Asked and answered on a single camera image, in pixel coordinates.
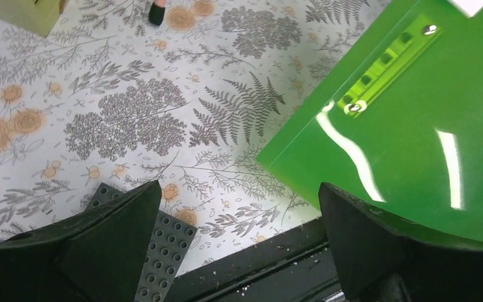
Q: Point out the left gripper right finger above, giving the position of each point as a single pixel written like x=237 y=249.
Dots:
x=380 y=256

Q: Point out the yellow-green drawer cabinet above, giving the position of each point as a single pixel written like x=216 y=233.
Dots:
x=38 y=17

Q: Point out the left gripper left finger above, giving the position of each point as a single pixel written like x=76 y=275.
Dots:
x=56 y=262

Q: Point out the green transparent folder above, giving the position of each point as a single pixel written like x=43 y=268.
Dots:
x=398 y=122

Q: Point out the dark grey studded plate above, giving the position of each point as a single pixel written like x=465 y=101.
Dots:
x=162 y=254

